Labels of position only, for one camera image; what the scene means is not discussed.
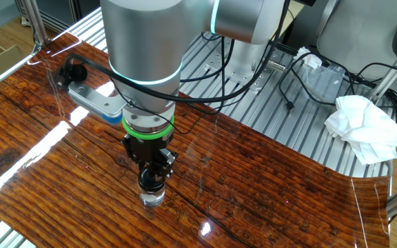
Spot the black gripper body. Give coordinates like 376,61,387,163
120,132,176,165

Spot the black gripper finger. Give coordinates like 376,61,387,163
155,147,179,179
138,160,153,175

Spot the black knobbed jar lid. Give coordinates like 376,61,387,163
137,167,167,193

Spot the clear glass jar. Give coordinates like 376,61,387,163
137,187,166,208

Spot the wood grain table mat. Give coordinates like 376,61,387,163
0,32,391,248

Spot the silver round connector plug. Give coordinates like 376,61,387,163
267,59,287,72

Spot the clear plastic bag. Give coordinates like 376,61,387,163
300,63,346,104

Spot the small white tissue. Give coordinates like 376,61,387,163
293,46,323,70

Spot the crumpled white cloth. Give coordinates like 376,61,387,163
323,94,397,165

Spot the grey office chair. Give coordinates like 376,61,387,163
315,0,397,80

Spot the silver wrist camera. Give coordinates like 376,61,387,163
67,81,124,126

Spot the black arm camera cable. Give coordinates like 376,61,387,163
57,0,291,135

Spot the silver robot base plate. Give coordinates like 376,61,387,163
203,34,287,92

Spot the black usb cable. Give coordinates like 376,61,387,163
278,52,337,114

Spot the aluminium frame rail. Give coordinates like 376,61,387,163
0,41,43,97

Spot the black cable bundle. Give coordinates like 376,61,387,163
343,61,397,125

